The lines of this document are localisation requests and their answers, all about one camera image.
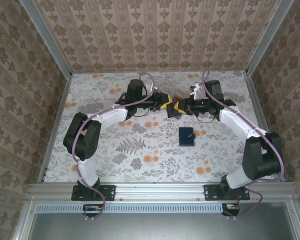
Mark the thin aluminium back rail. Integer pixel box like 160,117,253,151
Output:
70,69,247,75

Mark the blue leather card holder wallet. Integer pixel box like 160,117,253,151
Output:
178,126,197,148

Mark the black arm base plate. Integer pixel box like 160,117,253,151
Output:
203,184,251,202
71,184,117,202

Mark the floral patterned table cover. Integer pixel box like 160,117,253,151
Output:
43,70,276,183

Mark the grey slotted cable duct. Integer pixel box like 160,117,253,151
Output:
35,203,225,214

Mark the long aluminium mounting rail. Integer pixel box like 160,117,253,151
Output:
27,181,300,202

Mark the aluminium frame post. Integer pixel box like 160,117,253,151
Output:
21,0,73,78
244,0,295,76

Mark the aluminium side rail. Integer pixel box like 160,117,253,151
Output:
37,73,73,183
243,71,286,182

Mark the aluminium lower frame bar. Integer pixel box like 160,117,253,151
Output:
286,201,300,240
12,199,37,240

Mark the grey metal panel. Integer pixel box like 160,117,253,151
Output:
27,211,300,240

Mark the black camera cable loop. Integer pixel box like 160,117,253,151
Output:
132,109,151,119
196,112,215,124

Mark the black cable port with wires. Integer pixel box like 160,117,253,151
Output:
82,203,105,218
221,202,241,217

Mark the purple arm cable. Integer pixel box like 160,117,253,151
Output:
72,71,159,222
201,69,286,220

